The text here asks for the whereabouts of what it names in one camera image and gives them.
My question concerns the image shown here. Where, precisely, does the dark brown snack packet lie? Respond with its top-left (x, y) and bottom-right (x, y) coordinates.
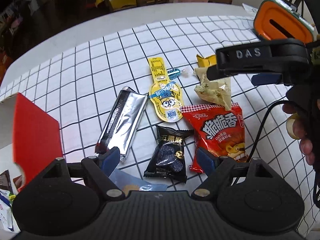
top-left (0, 170), bottom-right (13, 193)

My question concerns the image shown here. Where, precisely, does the red white cardboard box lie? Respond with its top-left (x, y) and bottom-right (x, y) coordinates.
top-left (1, 93), bottom-right (62, 194)

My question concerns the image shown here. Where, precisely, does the red lion snack bag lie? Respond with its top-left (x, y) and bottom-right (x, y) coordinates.
top-left (181, 103), bottom-right (248, 163)

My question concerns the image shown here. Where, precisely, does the blue wrapped candy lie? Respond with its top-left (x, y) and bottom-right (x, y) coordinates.
top-left (168, 68), bottom-right (192, 80)

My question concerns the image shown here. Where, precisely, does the yellow snack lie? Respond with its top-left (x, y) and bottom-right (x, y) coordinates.
top-left (196, 55), bottom-right (217, 68)

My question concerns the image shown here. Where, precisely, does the right hand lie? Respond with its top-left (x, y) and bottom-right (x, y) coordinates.
top-left (282, 104), bottom-right (315, 166)

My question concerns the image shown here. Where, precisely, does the silver foil snack bar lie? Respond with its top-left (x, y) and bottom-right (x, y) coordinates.
top-left (95, 86), bottom-right (148, 163)

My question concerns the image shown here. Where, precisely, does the light blue biscuit packet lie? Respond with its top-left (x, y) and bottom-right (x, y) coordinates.
top-left (109, 169), bottom-right (167, 196)

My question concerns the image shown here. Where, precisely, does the yellow minion jelly pouch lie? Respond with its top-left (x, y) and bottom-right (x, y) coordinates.
top-left (148, 57), bottom-right (184, 123)

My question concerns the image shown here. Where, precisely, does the black sesame snack packet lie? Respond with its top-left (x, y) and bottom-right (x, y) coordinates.
top-left (144, 126), bottom-right (194, 183)

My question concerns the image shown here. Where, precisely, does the black cable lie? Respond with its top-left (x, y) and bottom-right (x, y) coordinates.
top-left (246, 100), bottom-right (320, 208)

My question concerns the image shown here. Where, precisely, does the orange tissue box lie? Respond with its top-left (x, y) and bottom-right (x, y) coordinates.
top-left (253, 0), bottom-right (313, 43)

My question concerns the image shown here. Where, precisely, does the beige snack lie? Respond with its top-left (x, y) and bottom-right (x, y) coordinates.
top-left (194, 67), bottom-right (232, 111)

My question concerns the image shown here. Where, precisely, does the white blue snack packet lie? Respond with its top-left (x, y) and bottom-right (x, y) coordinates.
top-left (0, 189), bottom-right (19, 232)

